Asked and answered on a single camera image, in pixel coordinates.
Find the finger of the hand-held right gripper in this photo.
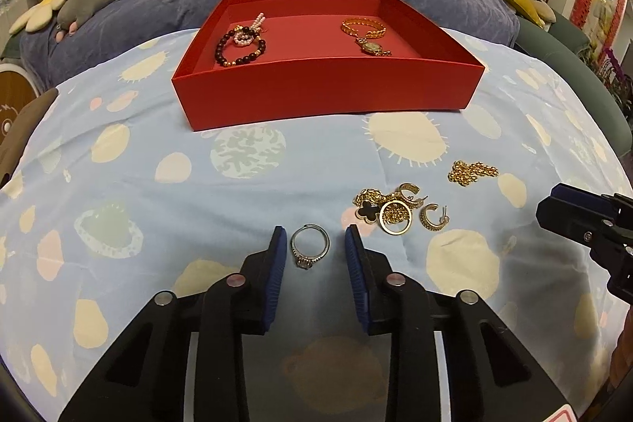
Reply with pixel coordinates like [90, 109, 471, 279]
[536, 184, 619, 251]

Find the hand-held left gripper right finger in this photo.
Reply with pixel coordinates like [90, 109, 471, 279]
[344, 225, 570, 422]

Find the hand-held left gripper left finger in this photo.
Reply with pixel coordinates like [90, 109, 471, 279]
[57, 225, 288, 422]

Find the silver ring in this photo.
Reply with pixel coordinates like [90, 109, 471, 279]
[290, 224, 331, 273]

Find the red cardboard box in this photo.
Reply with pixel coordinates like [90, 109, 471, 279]
[171, 0, 486, 133]

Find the gold hoop earring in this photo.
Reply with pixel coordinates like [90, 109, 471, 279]
[419, 203, 450, 233]
[398, 183, 430, 208]

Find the light blue printed sheet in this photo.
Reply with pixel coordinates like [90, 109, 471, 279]
[0, 26, 633, 422]

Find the green potted plant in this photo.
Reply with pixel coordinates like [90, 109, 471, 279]
[578, 46, 633, 117]

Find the green sofa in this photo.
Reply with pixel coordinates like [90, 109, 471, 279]
[452, 0, 633, 156]

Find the brown plush toy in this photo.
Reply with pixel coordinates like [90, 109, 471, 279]
[0, 88, 60, 191]

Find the white flower plush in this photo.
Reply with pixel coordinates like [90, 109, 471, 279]
[9, 0, 95, 35]

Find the gold round pendant ring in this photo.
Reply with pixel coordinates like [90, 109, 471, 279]
[378, 199, 413, 236]

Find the gold necklace with black clover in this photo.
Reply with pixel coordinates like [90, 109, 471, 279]
[352, 188, 397, 221]

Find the gold chain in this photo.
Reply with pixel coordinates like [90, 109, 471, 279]
[447, 160, 500, 188]

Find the gold bracelet watch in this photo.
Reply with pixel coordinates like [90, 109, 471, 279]
[340, 19, 393, 57]

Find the dark bead bracelet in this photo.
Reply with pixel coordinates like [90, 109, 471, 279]
[214, 26, 268, 68]

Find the pearl bracelet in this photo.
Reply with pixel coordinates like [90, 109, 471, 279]
[232, 12, 269, 50]

